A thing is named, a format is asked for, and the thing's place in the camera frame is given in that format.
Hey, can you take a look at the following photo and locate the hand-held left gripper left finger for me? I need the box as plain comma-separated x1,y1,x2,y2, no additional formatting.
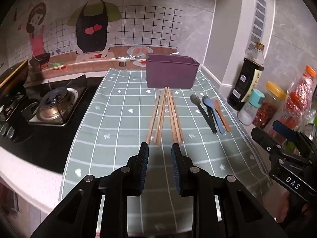
30,142,149,238

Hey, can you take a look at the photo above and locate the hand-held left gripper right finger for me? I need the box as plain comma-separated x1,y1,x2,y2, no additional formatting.
171,142,289,238

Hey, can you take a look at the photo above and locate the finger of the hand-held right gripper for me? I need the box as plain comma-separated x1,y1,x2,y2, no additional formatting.
272,120,317,154
251,127,290,159

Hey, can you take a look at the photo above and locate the bundle of wooden chopsticks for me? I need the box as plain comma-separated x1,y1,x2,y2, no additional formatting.
145,86,184,148

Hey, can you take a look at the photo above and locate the orange spoon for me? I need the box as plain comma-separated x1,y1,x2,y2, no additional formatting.
212,99,231,132

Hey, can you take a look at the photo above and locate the grey spoon with black handle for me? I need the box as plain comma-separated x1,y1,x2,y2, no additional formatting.
190,94,218,134

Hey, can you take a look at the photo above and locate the light blue spoon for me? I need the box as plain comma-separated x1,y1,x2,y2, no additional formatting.
205,99,226,134

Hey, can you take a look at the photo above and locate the purple utensil holder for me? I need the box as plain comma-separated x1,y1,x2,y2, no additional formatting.
145,53,200,89

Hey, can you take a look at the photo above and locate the person's right hand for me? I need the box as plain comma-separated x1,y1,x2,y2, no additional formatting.
275,191,293,225

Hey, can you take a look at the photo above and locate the spice jar with yellow lid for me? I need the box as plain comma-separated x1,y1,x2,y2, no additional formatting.
253,81,286,129

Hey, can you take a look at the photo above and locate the plastic bottle with orange label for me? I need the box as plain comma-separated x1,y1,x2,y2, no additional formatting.
270,65,317,144

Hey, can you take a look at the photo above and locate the salt shaker with teal cap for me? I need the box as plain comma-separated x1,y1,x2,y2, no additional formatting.
237,89,265,126

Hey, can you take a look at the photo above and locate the green checked table mat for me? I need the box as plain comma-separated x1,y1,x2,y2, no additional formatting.
59,67,273,238

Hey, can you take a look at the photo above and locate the dark soy sauce bottle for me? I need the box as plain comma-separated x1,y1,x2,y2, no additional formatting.
226,42,265,111

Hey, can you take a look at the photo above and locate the gas stove burner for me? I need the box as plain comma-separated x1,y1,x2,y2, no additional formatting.
0,74,89,154

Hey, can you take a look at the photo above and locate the white vent grille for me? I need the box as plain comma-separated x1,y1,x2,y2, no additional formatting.
251,0,267,41

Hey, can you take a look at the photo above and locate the dark wok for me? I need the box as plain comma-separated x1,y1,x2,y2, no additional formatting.
0,60,29,95

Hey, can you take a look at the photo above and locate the cartoon wall poster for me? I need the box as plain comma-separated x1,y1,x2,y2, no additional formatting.
5,0,216,80

